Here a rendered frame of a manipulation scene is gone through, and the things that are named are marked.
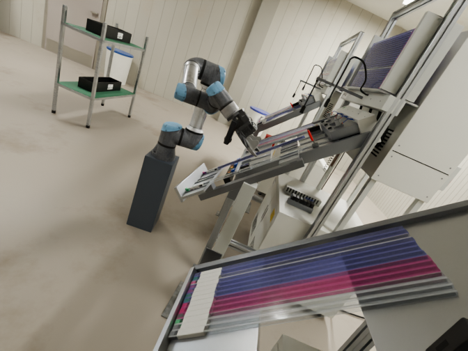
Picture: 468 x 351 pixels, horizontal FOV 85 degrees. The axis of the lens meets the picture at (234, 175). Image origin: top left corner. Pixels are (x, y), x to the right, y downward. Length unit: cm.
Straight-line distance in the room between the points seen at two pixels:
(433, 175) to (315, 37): 463
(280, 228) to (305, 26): 480
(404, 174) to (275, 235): 74
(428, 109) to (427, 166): 27
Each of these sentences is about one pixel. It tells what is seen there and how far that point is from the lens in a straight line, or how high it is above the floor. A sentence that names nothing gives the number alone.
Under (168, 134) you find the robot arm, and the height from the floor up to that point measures 73.
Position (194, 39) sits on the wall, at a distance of 581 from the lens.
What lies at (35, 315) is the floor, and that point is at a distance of 151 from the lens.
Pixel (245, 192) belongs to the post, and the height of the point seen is 79.
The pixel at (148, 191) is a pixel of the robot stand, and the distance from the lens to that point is 176.
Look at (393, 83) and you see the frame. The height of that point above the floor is 143.
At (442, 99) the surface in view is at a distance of 150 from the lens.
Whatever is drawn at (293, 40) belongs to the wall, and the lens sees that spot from 578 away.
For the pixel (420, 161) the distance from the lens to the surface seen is 153.
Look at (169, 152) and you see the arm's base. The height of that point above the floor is 61.
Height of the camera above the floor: 125
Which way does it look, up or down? 22 degrees down
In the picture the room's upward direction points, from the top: 24 degrees clockwise
